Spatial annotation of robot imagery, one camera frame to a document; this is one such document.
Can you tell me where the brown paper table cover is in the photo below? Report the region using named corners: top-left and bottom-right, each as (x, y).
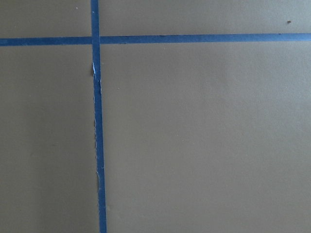
top-left (0, 0), bottom-right (311, 233)

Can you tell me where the vertical blue tape strip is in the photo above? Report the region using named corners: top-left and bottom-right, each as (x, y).
top-left (91, 0), bottom-right (107, 233)

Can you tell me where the horizontal blue tape strip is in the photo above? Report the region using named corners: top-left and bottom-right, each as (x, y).
top-left (0, 33), bottom-right (311, 47)

